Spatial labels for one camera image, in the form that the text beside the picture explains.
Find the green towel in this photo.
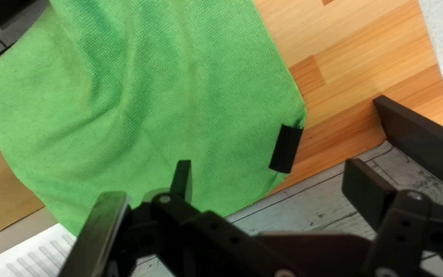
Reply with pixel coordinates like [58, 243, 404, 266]
[0, 0, 307, 237]

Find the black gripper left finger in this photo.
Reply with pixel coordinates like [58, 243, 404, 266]
[58, 160, 204, 277]

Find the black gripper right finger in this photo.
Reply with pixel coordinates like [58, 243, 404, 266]
[341, 157, 433, 277]

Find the black tape piece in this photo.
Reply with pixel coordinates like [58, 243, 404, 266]
[267, 123, 304, 174]

